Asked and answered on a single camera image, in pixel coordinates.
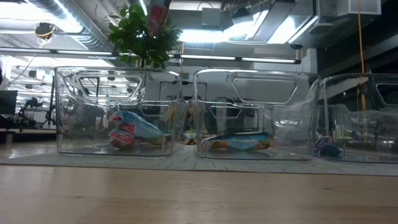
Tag red and blue granola bar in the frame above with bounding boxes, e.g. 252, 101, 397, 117
108, 128, 142, 149
148, 0, 172, 37
109, 110, 166, 140

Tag black monitor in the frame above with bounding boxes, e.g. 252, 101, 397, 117
0, 90, 19, 116

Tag silver ventilation duct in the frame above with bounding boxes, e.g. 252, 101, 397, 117
27, 0, 116, 52
223, 0, 318, 44

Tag long ceiling light bar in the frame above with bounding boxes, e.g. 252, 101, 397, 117
0, 47, 119, 60
167, 53, 302, 65

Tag white vent unit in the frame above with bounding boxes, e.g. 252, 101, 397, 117
317, 0, 382, 18

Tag black tripod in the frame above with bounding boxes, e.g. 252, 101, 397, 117
43, 76, 58, 127

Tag grey woven table mat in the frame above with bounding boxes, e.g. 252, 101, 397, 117
0, 141, 398, 177

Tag wooden desk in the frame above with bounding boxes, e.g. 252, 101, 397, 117
0, 126, 57, 144

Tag green plant in black pot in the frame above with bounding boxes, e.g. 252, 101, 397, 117
107, 2, 183, 70

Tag black and yellow cable reel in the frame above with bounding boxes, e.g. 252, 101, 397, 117
33, 21, 57, 40

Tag yellow drop cord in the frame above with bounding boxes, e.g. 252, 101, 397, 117
356, 0, 368, 141

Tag clear plastic storage bin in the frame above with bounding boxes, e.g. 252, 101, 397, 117
315, 73, 398, 164
55, 65, 183, 157
192, 68, 321, 161

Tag green and white granola bar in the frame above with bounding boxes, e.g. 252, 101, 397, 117
185, 131, 203, 141

